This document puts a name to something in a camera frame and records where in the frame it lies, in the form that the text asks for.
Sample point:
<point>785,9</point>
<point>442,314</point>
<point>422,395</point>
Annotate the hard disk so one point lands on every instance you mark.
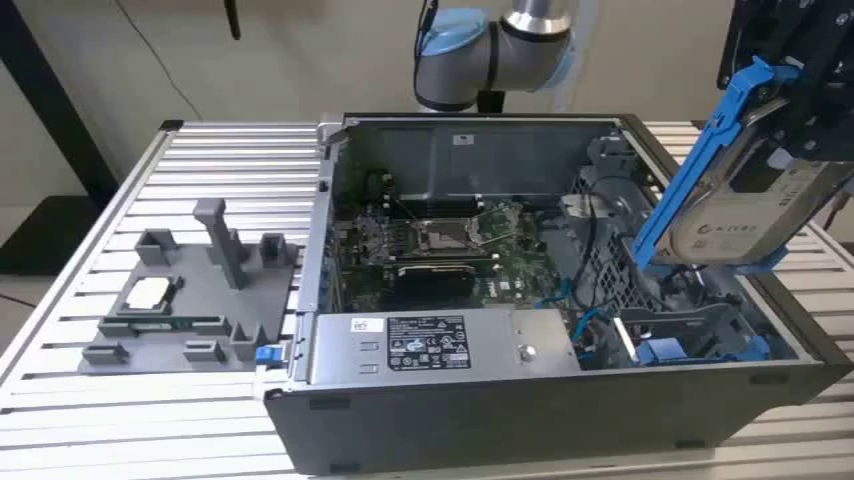
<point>734,225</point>

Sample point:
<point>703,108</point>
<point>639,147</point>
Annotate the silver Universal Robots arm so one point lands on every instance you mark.
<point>467,65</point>

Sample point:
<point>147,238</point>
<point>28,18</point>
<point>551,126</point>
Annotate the metal disk bay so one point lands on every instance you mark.
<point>614,250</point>

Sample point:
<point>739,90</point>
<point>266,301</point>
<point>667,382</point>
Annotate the green motherboard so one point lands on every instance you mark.
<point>521,280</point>

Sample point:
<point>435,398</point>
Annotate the CPU socket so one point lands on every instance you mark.
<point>443,234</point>

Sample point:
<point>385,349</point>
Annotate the black rectangular board component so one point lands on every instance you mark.
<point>434,285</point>

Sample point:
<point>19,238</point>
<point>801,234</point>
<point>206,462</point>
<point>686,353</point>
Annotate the silver power supply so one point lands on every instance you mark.
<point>467,345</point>

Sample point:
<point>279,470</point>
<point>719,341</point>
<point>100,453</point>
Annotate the open black PC case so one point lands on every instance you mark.
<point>501,425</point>

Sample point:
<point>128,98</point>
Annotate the black antenna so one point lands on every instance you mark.
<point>232,17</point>

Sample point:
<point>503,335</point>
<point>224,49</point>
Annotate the blue case latch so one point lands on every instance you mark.
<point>268,356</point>

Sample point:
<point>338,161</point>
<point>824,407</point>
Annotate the grey parts rack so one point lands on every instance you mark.
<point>200,300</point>

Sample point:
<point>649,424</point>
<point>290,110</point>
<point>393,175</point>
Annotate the green RAM stick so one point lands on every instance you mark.
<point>174,325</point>

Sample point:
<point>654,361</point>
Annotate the silver CPU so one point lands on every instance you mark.
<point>152,294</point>

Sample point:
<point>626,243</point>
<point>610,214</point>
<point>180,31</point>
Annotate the blue plastic bay bracket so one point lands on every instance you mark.
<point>667,350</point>

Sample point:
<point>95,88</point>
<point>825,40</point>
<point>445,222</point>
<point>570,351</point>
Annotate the black stand post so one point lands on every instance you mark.
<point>47,100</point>

